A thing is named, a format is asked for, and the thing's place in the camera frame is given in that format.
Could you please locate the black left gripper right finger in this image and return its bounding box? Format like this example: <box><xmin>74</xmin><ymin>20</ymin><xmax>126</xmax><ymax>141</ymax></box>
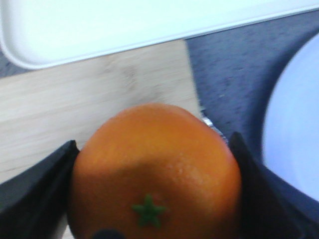
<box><xmin>229</xmin><ymin>132</ymin><xmax>319</xmax><ymax>239</ymax></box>

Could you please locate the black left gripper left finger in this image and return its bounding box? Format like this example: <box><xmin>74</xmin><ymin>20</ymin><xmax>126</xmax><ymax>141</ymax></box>
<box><xmin>0</xmin><ymin>140</ymin><xmax>79</xmax><ymax>239</ymax></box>

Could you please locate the light blue plate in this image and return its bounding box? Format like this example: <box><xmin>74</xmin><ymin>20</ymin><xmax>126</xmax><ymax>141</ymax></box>
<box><xmin>262</xmin><ymin>35</ymin><xmax>319</xmax><ymax>201</ymax></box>

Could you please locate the orange mandarin fruit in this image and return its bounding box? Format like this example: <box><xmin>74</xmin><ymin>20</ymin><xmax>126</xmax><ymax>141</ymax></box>
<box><xmin>68</xmin><ymin>104</ymin><xmax>242</xmax><ymax>239</ymax></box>

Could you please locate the white rectangular tray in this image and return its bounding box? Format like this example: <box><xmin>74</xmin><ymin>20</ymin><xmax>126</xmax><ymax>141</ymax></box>
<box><xmin>0</xmin><ymin>0</ymin><xmax>319</xmax><ymax>70</ymax></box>

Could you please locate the wooden cutting board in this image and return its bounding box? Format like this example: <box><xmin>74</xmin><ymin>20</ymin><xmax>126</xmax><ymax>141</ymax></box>
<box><xmin>0</xmin><ymin>40</ymin><xmax>201</xmax><ymax>184</ymax></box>

